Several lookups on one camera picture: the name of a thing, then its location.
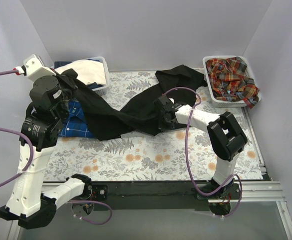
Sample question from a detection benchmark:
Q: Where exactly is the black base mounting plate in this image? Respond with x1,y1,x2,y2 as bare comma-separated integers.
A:
90,181,224,211

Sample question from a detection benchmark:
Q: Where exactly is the red plaid shirt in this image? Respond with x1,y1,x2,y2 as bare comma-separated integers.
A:
205,56,260,110

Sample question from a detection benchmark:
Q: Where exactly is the blue plaid shirt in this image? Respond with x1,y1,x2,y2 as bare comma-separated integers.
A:
58,100,94,139

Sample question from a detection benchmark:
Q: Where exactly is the black long sleeve shirt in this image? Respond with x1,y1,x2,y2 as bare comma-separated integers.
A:
61,65,207,141

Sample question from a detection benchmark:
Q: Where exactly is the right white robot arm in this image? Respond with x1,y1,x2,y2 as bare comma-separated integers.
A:
154,95,248,199

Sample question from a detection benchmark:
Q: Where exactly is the floral patterned table mat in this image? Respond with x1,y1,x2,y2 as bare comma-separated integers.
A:
44,71,263,182

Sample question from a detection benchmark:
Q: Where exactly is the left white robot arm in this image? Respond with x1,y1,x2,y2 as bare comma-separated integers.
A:
0,74,92,230

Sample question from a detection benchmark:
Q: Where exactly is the white plastic basket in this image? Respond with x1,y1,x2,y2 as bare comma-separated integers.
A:
47,56,111,97
202,55,262,108

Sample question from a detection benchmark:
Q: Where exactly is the left white plastic basket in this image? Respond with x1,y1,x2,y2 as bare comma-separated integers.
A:
47,56,111,97

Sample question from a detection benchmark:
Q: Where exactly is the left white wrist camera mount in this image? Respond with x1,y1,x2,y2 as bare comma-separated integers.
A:
13,54,56,82

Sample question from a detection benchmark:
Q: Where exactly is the cream white folded shirt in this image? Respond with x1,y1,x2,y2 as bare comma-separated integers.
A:
52,59,107,86

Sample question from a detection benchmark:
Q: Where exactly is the right white plastic basket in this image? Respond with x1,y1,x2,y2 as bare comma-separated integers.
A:
202,55,262,108

